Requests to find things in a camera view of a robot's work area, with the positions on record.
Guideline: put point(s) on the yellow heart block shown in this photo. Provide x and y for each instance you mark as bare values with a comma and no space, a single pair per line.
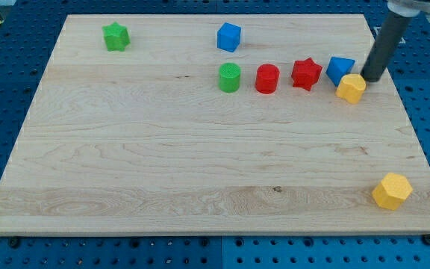
351,88

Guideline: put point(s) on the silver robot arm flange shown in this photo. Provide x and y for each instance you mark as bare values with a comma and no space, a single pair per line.
409,8

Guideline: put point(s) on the blue triangle block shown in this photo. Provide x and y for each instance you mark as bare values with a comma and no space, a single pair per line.
338,67

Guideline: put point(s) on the wooden board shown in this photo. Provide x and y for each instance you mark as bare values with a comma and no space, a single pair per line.
143,142

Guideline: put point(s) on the green cylinder block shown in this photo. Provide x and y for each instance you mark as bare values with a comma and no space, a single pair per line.
229,77

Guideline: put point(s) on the red cylinder block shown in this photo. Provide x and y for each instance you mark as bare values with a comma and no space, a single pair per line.
267,76

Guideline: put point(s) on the blue cube block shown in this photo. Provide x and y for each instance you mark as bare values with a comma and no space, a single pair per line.
228,37

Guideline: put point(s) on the red star block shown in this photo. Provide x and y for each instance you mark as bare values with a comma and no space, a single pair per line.
305,73

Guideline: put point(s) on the green star block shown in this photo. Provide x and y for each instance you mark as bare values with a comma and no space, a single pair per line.
116,37

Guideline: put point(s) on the yellow hexagon block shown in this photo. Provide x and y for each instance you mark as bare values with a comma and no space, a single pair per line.
392,191

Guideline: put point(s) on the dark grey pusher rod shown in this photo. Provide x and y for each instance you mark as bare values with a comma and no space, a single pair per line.
386,42

